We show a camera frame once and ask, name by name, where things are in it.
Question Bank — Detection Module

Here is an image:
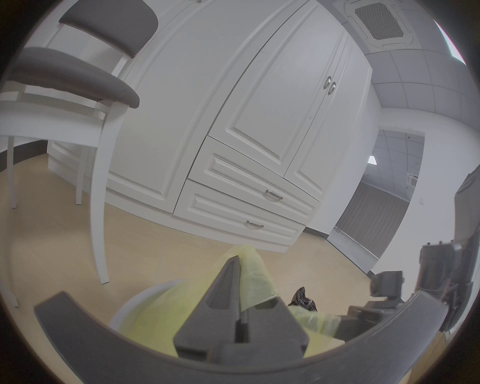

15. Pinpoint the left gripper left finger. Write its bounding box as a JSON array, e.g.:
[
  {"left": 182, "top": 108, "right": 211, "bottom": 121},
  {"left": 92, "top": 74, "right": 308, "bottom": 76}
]
[{"left": 173, "top": 255, "right": 241, "bottom": 363}]

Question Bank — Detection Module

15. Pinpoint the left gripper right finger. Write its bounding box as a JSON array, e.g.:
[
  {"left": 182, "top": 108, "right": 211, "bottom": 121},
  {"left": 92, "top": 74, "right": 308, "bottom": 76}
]
[{"left": 241, "top": 296, "right": 310, "bottom": 357}]

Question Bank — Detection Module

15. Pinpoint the yellow plastic bag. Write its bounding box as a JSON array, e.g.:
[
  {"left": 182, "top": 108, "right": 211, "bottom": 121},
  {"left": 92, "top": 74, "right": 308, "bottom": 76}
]
[{"left": 118, "top": 244, "right": 346, "bottom": 361}]

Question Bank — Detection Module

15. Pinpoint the black plastic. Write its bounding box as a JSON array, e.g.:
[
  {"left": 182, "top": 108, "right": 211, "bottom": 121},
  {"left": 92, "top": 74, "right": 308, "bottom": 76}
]
[{"left": 288, "top": 287, "right": 319, "bottom": 313}]

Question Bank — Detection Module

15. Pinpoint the white trash bin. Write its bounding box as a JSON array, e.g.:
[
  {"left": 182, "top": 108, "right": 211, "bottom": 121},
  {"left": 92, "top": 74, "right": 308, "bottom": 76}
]
[{"left": 109, "top": 279, "right": 184, "bottom": 336}]

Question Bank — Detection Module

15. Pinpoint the grey curtain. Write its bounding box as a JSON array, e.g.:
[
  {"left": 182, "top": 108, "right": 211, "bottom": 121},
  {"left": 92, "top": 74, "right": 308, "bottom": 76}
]
[{"left": 335, "top": 180, "right": 409, "bottom": 271}]

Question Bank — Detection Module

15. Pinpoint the white wardrobe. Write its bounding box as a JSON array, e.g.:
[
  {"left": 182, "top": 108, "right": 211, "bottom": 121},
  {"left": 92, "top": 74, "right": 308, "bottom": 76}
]
[{"left": 47, "top": 0, "right": 379, "bottom": 253}]

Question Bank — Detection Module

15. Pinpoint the white chair dark grey seat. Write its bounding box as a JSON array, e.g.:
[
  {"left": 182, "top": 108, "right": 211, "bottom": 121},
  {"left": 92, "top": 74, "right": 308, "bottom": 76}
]
[{"left": 0, "top": 0, "right": 159, "bottom": 307}]

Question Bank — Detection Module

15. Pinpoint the white ceiling air vent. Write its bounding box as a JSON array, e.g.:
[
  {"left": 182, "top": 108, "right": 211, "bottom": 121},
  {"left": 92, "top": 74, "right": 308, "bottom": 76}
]
[{"left": 334, "top": 0, "right": 417, "bottom": 51}]

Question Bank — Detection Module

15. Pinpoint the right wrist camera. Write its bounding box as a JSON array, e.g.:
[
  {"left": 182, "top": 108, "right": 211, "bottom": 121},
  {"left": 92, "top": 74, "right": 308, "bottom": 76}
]
[{"left": 369, "top": 271, "right": 406, "bottom": 305}]

